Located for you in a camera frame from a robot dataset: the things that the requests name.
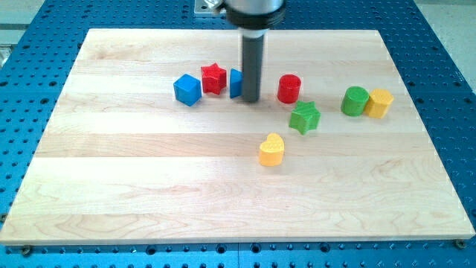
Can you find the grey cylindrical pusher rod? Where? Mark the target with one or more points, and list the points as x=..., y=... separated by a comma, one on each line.
x=252, y=60

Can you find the red star block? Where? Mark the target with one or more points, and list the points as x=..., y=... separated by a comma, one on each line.
x=214, y=79

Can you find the blue cube block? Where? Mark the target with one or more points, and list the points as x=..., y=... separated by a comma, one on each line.
x=187, y=90

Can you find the green star block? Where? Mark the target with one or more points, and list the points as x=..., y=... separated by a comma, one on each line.
x=304, y=117

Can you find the blue triangular block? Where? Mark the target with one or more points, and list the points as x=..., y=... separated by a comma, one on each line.
x=235, y=86

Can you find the red cylinder block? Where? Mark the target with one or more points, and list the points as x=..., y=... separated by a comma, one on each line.
x=289, y=88

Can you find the yellow heart block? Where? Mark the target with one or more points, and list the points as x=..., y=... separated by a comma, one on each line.
x=272, y=150

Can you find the green cylinder block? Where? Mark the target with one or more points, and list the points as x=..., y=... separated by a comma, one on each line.
x=354, y=101

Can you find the yellow hexagon block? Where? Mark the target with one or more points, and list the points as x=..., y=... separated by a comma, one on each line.
x=379, y=103

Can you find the light wooden board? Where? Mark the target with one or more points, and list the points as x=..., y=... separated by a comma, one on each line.
x=121, y=161

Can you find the board clamp screw right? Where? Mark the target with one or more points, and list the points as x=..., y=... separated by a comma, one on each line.
x=460, y=244

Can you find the board clamp screw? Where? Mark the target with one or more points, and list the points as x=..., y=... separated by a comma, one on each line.
x=26, y=250
x=460, y=244

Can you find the board clamp screw left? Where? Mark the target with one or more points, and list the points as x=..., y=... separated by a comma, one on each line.
x=26, y=250

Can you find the silver metal bracket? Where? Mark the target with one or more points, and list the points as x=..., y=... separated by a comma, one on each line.
x=208, y=8

